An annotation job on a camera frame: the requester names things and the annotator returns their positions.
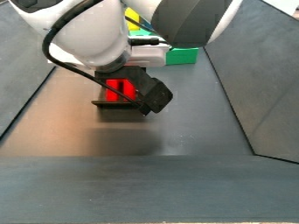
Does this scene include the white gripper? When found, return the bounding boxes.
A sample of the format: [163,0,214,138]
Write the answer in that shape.
[50,44,169,68]

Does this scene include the red double-square block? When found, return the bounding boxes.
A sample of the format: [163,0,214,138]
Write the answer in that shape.
[106,79,136,102]

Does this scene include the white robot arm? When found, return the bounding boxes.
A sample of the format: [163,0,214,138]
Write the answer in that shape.
[8,0,243,72]

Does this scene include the black curved regrasp stand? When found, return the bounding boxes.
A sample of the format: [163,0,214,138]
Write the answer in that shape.
[95,66,150,105]

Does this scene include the green shape-sorter board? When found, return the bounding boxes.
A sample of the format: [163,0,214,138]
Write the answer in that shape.
[126,17,199,65]

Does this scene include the black camera cable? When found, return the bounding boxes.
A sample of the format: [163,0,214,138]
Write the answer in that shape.
[42,0,162,109]

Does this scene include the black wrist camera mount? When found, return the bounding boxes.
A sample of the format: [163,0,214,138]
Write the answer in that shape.
[92,66,174,116]

